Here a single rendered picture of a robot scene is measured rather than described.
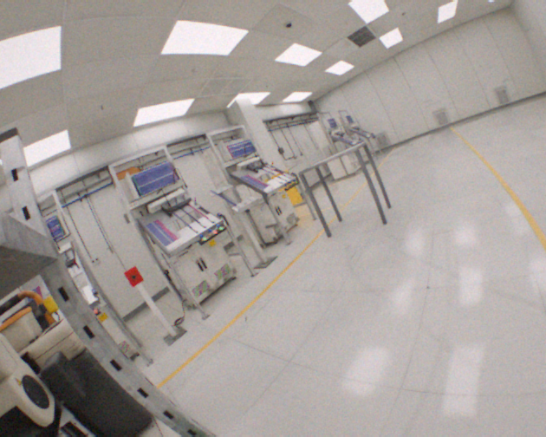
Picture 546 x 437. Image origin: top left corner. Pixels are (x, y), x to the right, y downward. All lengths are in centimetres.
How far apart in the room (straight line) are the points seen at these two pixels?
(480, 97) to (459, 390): 844
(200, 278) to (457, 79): 877
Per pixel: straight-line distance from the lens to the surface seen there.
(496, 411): 95
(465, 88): 875
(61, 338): 93
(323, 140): 618
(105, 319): 239
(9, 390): 72
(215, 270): 261
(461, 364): 103
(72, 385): 82
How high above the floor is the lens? 88
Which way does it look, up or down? 10 degrees down
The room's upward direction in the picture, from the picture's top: 27 degrees counter-clockwise
